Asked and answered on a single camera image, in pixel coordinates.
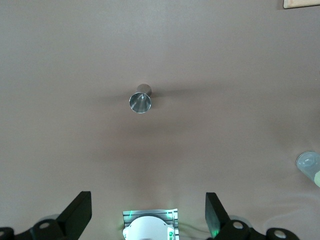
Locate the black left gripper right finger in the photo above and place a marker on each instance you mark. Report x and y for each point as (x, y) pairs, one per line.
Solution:
(215, 217)

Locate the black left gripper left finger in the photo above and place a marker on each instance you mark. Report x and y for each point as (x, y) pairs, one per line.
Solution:
(75, 215)

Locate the steel jigger measuring cup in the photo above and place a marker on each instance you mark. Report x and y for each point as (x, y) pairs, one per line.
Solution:
(140, 102)

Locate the green sleeved glass bottle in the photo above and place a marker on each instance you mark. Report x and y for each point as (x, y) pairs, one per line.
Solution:
(308, 165)

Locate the brown table cover sheet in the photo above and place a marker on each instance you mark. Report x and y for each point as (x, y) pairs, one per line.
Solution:
(75, 75)

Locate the wooden cutting board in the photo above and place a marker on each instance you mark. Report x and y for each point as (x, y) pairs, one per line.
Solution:
(300, 3)

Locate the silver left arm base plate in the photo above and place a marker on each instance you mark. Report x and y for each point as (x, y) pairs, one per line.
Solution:
(150, 212)

